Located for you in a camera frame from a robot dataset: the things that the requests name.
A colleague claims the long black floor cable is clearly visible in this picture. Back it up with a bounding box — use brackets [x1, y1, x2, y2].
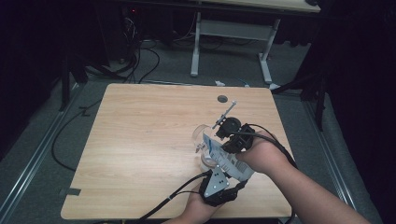
[50, 99, 104, 172]

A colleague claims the bundle of black cables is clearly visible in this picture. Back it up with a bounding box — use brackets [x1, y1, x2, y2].
[118, 8, 162, 84]

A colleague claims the white metal frame desk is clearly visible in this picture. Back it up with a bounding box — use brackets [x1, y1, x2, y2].
[190, 0, 321, 84]

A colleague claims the clear glass jar with lid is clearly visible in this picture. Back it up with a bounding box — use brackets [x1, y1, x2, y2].
[191, 124, 225, 172]

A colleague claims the metal floor rail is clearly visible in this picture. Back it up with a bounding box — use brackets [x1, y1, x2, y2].
[303, 101, 364, 224]
[0, 83, 86, 224]

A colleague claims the white and blue bag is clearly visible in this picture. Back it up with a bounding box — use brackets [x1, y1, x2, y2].
[202, 133, 256, 183]

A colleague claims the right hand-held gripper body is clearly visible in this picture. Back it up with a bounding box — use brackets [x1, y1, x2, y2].
[212, 100, 256, 152]

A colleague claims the black stand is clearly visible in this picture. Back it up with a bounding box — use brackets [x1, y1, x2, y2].
[59, 55, 89, 112]
[274, 71, 328, 132]

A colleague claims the right hand-held gripper black cable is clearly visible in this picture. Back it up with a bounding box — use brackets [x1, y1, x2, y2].
[232, 123, 298, 224]

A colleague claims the grey tape strip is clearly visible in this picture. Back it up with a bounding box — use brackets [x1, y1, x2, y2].
[59, 187, 82, 197]

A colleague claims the left hand-held gripper black cable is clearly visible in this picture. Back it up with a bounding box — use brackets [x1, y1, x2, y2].
[134, 172, 213, 224]

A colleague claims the person's left hand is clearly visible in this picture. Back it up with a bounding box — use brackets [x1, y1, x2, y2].
[181, 183, 220, 223]

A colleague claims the person's right hand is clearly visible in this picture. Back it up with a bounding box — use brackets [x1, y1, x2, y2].
[237, 132, 292, 176]

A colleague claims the hand-held gripper black cable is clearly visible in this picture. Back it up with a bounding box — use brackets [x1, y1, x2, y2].
[232, 123, 298, 224]
[134, 172, 213, 224]

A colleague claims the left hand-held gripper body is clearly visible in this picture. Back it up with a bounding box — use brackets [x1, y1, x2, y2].
[199, 166, 239, 207]

